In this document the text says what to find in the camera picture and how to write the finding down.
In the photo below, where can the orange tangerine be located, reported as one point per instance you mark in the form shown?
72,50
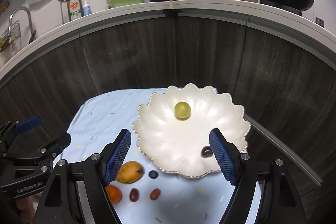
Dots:
114,194

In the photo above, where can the white scalloped plate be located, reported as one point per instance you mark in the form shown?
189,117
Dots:
174,145

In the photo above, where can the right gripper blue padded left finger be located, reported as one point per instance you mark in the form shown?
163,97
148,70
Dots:
113,155

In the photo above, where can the dark purple grape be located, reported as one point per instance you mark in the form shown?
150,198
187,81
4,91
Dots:
206,152

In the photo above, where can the blue pump bottle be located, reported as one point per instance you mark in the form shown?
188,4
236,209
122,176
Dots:
86,8

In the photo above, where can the green dish soap bottle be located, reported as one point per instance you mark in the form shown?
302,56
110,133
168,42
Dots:
75,9

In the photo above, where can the light blue table cloth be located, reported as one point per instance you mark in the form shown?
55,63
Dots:
182,200

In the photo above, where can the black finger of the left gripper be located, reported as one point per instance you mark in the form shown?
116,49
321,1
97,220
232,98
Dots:
56,147

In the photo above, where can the metal rail strip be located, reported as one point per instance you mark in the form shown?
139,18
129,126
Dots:
288,152

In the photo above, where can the blueberry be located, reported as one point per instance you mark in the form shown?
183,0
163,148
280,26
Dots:
153,174

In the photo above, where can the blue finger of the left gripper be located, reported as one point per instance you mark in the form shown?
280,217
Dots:
27,125

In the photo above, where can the red oval grape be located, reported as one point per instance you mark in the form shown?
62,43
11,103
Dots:
155,193

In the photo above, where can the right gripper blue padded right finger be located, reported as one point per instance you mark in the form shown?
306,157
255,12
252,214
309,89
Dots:
227,156

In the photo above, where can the yellow mango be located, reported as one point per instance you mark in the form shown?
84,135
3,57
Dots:
130,172

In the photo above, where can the green round fruit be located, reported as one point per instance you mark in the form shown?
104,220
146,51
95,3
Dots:
182,110

